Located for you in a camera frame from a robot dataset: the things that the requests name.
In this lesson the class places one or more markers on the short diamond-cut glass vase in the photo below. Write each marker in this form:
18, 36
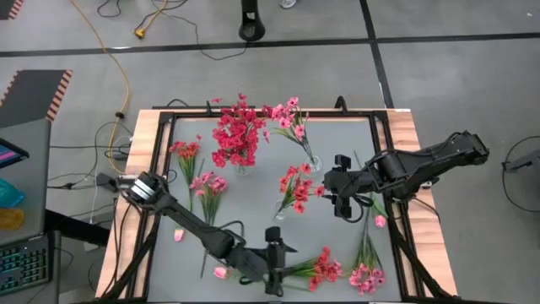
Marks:
315, 166

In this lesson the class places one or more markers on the orange-red flower bunch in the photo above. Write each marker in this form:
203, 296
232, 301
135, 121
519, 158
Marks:
300, 192
187, 150
325, 268

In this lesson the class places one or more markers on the black table frame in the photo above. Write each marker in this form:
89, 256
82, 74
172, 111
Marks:
363, 114

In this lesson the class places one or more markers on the person's shoe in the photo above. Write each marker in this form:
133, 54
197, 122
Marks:
288, 3

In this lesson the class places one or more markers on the light wooden side board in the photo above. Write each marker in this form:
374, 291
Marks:
107, 266
426, 236

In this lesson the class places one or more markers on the grey stand leg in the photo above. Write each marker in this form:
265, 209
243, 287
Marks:
525, 162

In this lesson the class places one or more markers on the backlit black keyboard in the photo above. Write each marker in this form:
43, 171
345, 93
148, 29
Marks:
23, 266

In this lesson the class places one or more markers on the large black striped-edge mat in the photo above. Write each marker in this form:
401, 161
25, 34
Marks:
29, 97

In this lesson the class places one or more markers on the tall smooth glass vase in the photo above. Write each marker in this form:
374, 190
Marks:
278, 216

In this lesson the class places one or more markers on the pink tulip with green stem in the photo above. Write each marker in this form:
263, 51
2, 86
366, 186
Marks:
219, 273
380, 221
179, 235

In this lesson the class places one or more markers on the bulbous embossed glass vase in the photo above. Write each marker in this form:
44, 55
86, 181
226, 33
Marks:
244, 171

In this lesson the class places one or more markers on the grey desk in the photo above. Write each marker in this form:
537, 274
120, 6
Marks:
36, 190

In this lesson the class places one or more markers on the teal plastic object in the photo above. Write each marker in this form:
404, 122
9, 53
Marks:
8, 194

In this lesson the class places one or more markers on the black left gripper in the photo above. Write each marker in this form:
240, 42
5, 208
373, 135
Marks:
270, 264

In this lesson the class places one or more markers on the tablet with lit screen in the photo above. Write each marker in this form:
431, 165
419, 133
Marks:
10, 154

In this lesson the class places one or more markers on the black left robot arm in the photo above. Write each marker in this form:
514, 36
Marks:
198, 228

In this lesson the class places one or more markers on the small black striped-edge mat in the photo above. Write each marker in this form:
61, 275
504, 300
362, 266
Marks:
6, 8

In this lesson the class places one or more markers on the black tower stand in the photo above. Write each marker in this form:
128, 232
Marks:
252, 25

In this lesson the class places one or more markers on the yellow plastic object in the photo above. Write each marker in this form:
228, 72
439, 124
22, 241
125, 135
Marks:
10, 218

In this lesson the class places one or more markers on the black angled bar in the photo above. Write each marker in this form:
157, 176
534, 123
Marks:
76, 228

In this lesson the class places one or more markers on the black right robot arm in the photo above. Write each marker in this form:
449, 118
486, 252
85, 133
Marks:
422, 162

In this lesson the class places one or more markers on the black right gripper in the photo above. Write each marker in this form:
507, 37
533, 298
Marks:
352, 188

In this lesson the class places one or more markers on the pink flower bunch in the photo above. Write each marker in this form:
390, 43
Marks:
287, 123
365, 280
217, 183

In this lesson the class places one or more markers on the black power brick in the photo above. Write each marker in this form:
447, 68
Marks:
106, 180

